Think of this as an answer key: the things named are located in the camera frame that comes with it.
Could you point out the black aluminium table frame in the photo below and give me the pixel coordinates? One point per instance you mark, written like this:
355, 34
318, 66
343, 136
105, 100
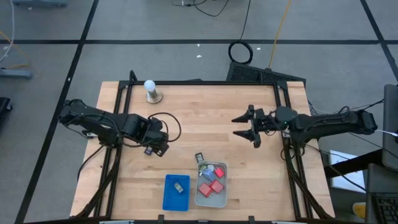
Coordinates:
217, 83

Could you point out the black floor mat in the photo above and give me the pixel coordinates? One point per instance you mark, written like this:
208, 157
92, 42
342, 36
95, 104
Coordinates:
264, 74

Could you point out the pale grey plastic bin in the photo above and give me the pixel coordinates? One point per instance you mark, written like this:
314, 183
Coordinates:
214, 202

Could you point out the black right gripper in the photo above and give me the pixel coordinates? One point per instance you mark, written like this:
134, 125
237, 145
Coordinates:
265, 122

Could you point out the black floor object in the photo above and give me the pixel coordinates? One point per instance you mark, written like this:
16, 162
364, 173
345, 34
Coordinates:
4, 104

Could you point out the white bulb on metal stand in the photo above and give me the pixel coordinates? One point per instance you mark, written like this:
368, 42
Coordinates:
152, 93

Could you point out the small black device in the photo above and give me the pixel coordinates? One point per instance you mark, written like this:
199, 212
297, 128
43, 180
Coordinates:
199, 157

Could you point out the small red charger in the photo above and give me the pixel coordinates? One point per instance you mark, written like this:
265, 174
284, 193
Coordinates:
219, 172

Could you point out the yellow object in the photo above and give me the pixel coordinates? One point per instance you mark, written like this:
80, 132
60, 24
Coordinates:
360, 210

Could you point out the green and white charger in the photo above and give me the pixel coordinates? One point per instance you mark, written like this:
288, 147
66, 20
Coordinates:
202, 170

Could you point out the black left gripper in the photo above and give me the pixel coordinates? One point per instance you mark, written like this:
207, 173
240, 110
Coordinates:
157, 138

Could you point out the white paper sheet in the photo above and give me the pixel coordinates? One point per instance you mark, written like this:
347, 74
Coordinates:
348, 182

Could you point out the black keyboard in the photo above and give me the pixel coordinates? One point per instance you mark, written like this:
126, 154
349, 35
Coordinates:
387, 208

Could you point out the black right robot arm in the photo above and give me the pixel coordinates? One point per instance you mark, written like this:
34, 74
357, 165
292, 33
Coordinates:
326, 124

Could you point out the blue slotted plastic basket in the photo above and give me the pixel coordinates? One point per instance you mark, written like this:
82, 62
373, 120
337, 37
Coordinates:
169, 202

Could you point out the black desk bar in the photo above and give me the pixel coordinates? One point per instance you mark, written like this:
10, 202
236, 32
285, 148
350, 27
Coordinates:
354, 161

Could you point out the grey table foot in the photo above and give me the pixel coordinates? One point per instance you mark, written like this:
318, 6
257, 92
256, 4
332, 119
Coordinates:
15, 74
40, 3

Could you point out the small grey-green device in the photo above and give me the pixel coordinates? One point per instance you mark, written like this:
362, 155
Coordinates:
178, 187

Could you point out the red charger with prongs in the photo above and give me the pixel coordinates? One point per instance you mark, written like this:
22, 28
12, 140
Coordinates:
204, 189

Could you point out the dark blue small device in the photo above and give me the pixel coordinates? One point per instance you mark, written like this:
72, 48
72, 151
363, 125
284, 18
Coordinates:
148, 151

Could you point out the grey monitor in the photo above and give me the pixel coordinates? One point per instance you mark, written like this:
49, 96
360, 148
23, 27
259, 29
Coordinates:
390, 124

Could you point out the small grey control box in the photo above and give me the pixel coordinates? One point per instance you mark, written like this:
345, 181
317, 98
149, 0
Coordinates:
89, 134

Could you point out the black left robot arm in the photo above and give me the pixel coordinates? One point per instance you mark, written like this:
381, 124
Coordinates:
102, 123

